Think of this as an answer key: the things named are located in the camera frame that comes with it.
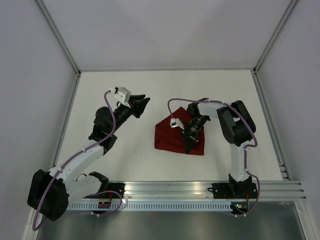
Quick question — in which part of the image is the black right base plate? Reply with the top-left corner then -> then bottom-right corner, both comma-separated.
211,182 -> 258,200

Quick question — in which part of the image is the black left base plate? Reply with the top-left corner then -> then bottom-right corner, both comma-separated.
98,182 -> 125,199

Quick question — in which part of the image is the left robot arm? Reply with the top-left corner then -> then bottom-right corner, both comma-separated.
27,94 -> 150,221

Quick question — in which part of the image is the white slotted cable duct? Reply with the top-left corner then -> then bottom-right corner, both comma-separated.
67,200 -> 232,212

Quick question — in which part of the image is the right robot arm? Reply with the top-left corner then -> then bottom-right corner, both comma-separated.
181,98 -> 258,199

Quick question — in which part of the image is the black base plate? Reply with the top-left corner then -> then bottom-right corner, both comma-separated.
211,182 -> 258,200
98,182 -> 125,199

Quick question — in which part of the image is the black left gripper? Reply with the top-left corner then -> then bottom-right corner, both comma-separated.
109,94 -> 151,133

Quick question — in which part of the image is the aluminium frame left side rail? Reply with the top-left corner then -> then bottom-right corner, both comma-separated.
49,72 -> 82,169

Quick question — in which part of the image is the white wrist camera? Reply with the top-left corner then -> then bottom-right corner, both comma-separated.
169,118 -> 184,130
109,87 -> 131,107

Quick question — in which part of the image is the aluminium frame right side rail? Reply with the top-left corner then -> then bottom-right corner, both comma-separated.
251,69 -> 292,181

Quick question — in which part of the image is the dark red cloth napkin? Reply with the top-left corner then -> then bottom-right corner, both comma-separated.
154,107 -> 205,156

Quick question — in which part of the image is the aluminium frame right post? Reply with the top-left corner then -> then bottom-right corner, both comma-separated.
252,0 -> 300,75

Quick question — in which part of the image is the aluminium front mounting rail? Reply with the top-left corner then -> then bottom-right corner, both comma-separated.
123,180 -> 307,201

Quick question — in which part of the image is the aluminium frame post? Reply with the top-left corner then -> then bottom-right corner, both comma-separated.
252,0 -> 300,75
34,0 -> 81,77

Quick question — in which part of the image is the aluminium frame left post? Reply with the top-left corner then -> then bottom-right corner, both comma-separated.
34,0 -> 81,77

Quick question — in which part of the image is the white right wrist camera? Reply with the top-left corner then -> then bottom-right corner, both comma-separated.
169,118 -> 184,130

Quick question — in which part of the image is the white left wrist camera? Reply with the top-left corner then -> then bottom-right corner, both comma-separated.
109,87 -> 131,107

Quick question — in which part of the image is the aluminium frame back rail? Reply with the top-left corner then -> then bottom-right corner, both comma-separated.
80,67 -> 255,73

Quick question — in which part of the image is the aluminium frame rail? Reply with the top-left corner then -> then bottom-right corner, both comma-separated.
80,67 -> 255,73
251,69 -> 292,181
49,72 -> 82,169

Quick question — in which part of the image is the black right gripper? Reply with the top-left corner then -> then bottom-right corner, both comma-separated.
179,115 -> 209,154

